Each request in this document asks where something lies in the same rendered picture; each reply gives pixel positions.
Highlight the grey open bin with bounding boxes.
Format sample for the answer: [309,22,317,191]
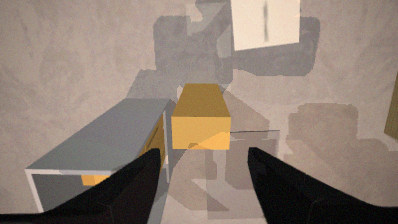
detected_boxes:
[25,98,173,224]

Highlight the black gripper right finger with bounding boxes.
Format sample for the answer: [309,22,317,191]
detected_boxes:
[248,147,398,224]

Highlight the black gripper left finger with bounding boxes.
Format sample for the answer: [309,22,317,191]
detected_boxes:
[0,148,161,224]

